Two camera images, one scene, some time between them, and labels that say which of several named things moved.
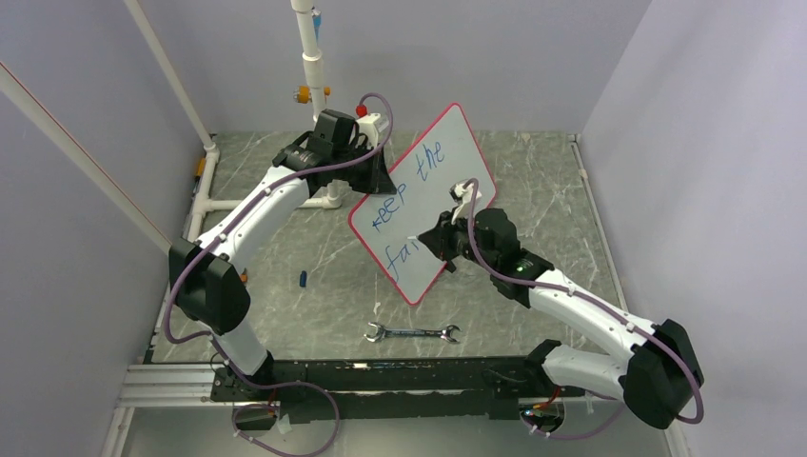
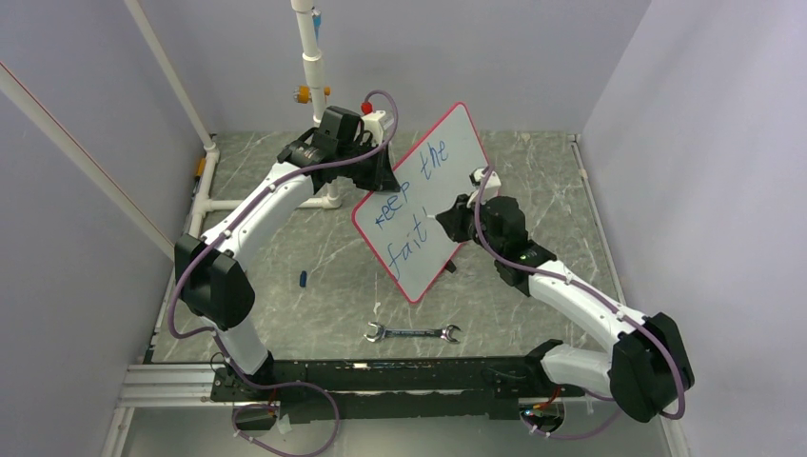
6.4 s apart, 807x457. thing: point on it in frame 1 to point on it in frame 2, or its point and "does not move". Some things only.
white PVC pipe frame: (11, 89) does not move
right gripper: (434, 238) to (454, 219)
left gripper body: (359, 176) does not move
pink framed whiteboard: (447, 155) does not move
